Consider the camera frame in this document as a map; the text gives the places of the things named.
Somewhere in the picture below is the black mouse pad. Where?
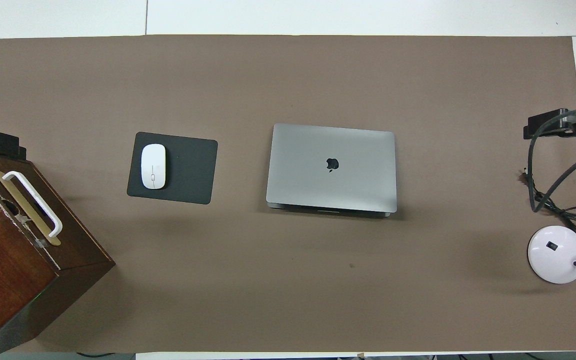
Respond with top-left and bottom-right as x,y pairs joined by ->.
126,131 -> 219,205

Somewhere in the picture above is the black lamp power cable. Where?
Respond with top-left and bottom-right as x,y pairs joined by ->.
520,170 -> 576,236

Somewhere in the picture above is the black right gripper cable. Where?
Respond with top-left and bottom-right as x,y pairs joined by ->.
527,106 -> 576,213

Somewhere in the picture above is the white box handle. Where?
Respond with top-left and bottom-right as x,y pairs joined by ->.
2,171 -> 64,238

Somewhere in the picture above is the brown paper table mat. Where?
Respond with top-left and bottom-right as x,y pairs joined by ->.
0,34 -> 576,353

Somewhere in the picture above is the brass handle plate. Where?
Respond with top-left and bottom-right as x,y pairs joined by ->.
0,170 -> 62,247

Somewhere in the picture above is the white computer mouse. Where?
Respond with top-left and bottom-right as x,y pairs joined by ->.
140,143 -> 167,190

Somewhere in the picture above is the grey Apple laptop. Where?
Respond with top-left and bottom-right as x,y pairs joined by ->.
266,123 -> 399,218

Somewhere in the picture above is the white desk lamp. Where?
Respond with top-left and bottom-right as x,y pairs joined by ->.
527,192 -> 576,285

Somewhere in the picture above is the brown wooden box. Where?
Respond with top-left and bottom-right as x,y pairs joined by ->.
0,152 -> 116,358

